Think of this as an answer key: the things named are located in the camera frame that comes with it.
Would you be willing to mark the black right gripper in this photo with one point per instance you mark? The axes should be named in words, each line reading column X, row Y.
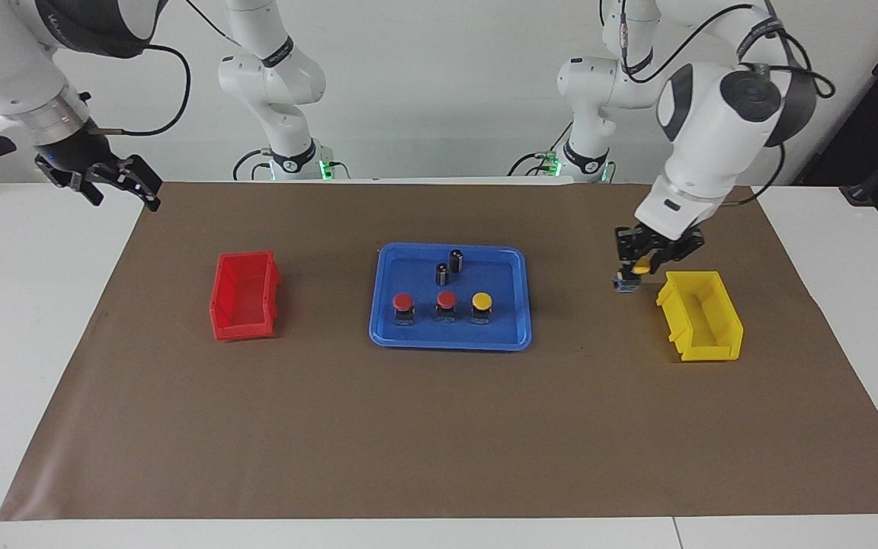
column 77, row 156

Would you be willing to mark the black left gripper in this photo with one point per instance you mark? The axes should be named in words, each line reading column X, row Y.
column 660, row 245

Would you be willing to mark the yellow push button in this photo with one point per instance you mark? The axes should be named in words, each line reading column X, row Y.
column 482, row 301
column 641, row 267

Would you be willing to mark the red push button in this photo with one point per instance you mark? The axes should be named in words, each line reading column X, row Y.
column 447, row 299
column 403, row 303

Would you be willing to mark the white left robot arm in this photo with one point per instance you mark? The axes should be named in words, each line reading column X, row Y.
column 713, row 137

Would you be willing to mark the blue plastic tray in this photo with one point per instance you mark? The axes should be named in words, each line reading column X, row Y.
column 507, row 328

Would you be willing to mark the yellow plastic bin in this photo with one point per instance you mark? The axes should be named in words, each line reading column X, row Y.
column 706, row 328

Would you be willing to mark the red plastic bin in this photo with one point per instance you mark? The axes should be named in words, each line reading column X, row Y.
column 241, row 305

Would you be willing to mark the black cylinder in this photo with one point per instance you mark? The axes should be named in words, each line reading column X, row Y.
column 442, row 274
column 456, row 259

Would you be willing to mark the brown paper mat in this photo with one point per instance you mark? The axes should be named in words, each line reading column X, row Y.
column 439, row 427

